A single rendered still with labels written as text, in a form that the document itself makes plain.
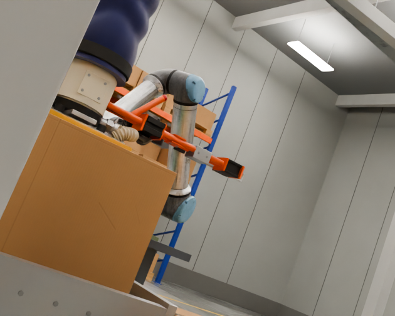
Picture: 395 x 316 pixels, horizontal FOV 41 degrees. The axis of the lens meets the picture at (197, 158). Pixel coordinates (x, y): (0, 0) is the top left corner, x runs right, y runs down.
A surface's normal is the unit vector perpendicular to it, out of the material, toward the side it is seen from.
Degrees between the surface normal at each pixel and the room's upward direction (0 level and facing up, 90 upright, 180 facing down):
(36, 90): 90
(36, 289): 90
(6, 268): 90
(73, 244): 90
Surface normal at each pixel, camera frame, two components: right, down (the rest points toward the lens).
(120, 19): 0.47, -0.22
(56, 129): 0.48, 0.03
